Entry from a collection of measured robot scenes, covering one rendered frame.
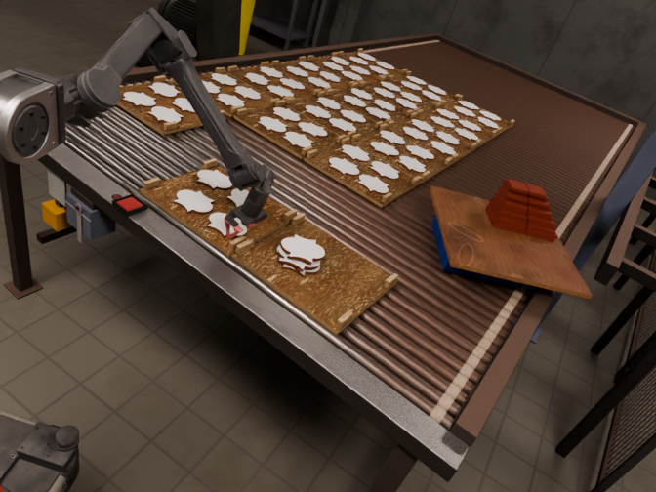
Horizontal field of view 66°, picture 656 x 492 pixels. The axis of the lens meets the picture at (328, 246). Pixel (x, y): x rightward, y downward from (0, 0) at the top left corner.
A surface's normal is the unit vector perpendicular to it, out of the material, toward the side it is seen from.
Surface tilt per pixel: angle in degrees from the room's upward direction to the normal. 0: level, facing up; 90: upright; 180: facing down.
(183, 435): 0
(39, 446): 0
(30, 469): 0
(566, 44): 90
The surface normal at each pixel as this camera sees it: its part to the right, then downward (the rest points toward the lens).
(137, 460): 0.26, -0.77
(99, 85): 0.86, -0.31
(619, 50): -0.50, 0.40
